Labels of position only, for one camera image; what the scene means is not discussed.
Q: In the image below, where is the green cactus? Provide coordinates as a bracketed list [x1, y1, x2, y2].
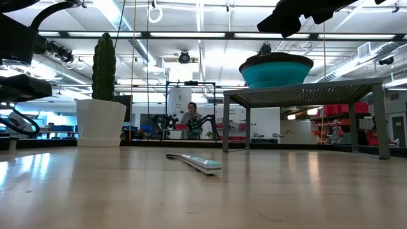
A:
[91, 32, 117, 102]

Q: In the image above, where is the black ceiling fixture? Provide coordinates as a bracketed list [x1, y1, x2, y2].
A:
[177, 50, 191, 64]
[378, 55, 395, 66]

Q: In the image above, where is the person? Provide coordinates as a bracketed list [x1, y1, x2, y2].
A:
[179, 101, 204, 140]

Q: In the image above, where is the black overhead beam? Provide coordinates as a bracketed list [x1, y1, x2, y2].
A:
[38, 30, 407, 41]

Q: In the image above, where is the white hanging ring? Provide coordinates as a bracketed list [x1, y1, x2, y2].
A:
[147, 4, 163, 24]

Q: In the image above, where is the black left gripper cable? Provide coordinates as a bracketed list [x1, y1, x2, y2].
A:
[30, 0, 82, 32]

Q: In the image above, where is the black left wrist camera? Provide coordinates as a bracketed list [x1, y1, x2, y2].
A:
[0, 12, 39, 66]

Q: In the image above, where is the knife with teal white handle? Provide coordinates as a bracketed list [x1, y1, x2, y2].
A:
[165, 153, 223, 176]

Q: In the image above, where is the blue grey collapsible colander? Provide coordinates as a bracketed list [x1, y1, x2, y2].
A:
[238, 52, 315, 89]

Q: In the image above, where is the black monitor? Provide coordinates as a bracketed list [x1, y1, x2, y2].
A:
[114, 94, 134, 123]

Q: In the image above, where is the white hexagonal plant pot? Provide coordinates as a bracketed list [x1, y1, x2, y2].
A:
[76, 99, 127, 148]

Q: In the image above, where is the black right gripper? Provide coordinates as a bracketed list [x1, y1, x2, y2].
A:
[256, 0, 359, 38]

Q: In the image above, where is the grey door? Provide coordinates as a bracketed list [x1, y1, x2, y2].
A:
[391, 116, 407, 148]

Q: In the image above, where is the black background rig frame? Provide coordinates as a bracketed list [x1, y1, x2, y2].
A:
[164, 80, 217, 141]

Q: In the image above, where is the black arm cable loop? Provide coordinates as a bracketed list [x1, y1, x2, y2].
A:
[0, 108, 41, 138]

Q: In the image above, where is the black hanging cable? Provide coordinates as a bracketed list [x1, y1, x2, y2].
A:
[146, 0, 150, 141]

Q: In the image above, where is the shelf with red bins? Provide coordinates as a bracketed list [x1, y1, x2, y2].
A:
[310, 101, 394, 147]

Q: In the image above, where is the black aluminium table frame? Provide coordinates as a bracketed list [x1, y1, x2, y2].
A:
[0, 138, 407, 158]

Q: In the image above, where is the grey perforated metal stand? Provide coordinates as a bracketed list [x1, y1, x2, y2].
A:
[221, 78, 391, 160]

